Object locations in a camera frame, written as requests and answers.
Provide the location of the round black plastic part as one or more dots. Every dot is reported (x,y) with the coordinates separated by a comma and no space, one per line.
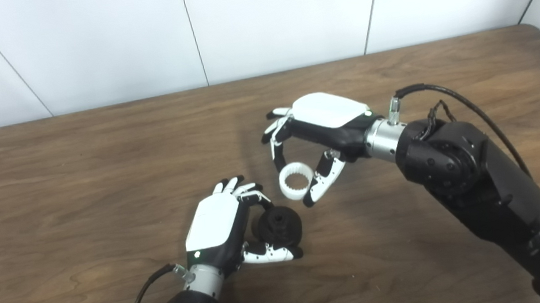
(283,225)

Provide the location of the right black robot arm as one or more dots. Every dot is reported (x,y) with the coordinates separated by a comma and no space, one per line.
(478,179)

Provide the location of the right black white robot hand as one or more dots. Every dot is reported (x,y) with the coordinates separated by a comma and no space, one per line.
(326,110)

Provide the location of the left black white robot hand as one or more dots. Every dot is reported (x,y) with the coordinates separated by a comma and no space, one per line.
(212,223)

